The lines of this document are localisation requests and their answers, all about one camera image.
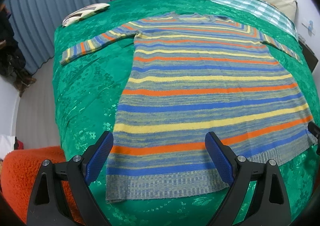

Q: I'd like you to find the striped knit sweater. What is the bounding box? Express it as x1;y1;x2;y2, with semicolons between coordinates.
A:
61;13;317;202

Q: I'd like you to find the stack of folded clothes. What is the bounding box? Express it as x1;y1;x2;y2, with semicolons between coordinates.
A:
0;134;24;160

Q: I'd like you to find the orange fuzzy blanket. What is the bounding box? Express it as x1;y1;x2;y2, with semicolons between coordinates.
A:
0;146;85;225

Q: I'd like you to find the dark wooden nightstand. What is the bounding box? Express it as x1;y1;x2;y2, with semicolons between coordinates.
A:
299;36;319;73

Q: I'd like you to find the green bedspread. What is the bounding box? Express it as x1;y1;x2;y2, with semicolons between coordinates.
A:
51;0;320;226

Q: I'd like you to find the patterned small pillow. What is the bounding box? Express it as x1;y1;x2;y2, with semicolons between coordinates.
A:
62;3;110;27

